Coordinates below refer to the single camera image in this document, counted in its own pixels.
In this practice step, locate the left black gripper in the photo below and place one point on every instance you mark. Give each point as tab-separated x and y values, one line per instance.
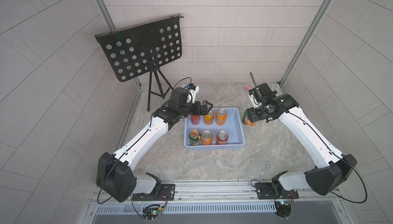
202	112

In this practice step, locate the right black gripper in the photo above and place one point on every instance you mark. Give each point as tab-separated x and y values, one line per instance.
251	115

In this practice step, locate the orange Fanta can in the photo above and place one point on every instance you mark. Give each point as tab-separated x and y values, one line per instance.
249	122

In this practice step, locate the orange soda can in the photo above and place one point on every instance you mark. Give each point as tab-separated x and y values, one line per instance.
209	118
221	116

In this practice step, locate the green Sprite can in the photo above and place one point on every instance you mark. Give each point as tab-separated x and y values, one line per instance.
244	116

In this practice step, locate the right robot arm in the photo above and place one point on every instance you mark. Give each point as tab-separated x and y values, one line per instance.
332	167

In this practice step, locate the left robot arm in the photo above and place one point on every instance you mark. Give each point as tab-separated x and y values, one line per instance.
115	173

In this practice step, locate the lavender perforated plastic basket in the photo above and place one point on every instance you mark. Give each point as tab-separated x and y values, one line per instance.
232	126

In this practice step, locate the red cola can back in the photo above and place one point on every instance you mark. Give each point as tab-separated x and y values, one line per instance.
195	119

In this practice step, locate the pink marker pen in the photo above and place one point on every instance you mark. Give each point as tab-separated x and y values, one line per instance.
248	87

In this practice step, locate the orange can front row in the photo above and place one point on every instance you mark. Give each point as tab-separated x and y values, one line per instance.
206	138

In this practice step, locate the green and red can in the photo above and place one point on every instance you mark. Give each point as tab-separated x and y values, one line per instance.
194	137

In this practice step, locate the red can front row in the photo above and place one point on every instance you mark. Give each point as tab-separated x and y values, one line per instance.
222	138

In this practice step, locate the black perforated music stand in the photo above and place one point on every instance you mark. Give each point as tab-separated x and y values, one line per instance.
143	48

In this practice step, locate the right round circuit board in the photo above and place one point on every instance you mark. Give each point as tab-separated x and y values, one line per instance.
283	210

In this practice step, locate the round circuit board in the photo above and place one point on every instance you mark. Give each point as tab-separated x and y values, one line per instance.
151	212
283	210

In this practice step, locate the left round circuit board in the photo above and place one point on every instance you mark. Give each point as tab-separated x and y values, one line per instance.
151	212

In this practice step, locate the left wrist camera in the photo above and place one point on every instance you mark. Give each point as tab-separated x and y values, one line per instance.
182	96

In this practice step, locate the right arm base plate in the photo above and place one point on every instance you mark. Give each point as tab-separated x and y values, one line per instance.
268	191

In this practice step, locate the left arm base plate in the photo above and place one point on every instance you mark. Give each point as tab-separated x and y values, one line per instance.
161	193

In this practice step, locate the aluminium front rail frame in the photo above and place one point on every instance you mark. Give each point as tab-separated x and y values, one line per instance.
236	202

